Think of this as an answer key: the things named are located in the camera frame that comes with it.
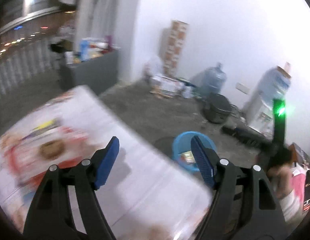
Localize red white snack bag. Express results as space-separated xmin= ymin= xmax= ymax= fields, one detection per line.
xmin=0 ymin=119 xmax=95 ymax=187

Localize blue mesh trash basket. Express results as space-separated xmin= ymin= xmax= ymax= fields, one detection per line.
xmin=172 ymin=131 xmax=217 ymax=173

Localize person's right hand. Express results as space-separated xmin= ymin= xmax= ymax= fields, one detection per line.
xmin=267 ymin=164 xmax=293 ymax=199

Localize pink cloth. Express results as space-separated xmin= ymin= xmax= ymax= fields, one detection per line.
xmin=291 ymin=164 xmax=307 ymax=212

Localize white water dispenser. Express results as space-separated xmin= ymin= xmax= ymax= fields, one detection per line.
xmin=243 ymin=90 xmax=274 ymax=133

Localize water jug on dispenser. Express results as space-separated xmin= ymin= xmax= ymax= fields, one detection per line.
xmin=258 ymin=66 xmax=291 ymax=101

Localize black rice cooker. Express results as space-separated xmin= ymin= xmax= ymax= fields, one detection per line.
xmin=203 ymin=93 xmax=232 ymax=124

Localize floral tablecloth table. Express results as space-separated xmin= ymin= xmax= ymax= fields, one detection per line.
xmin=0 ymin=86 xmax=212 ymax=239

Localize large blue water jug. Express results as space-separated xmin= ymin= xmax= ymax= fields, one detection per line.
xmin=191 ymin=62 xmax=227 ymax=98

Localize pile of papers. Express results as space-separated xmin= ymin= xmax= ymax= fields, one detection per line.
xmin=149 ymin=75 xmax=196 ymax=99

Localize white plastic bag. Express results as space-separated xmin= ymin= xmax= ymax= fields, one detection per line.
xmin=143 ymin=55 xmax=164 ymax=80

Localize dark grey cabinet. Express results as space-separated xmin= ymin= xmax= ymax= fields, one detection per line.
xmin=59 ymin=50 xmax=118 ymax=95

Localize tall patterned cardboard box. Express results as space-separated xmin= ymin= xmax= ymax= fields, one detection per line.
xmin=164 ymin=21 xmax=189 ymax=77

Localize metal balcony railing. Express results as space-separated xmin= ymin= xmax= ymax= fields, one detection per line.
xmin=0 ymin=36 xmax=58 ymax=99

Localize blue detergent bottle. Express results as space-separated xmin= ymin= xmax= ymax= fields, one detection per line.
xmin=79 ymin=39 xmax=90 ymax=62

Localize grey curtain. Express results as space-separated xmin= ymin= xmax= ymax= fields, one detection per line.
xmin=59 ymin=0 xmax=138 ymax=50

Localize wall power socket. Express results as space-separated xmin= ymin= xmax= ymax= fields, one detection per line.
xmin=235 ymin=83 xmax=250 ymax=95

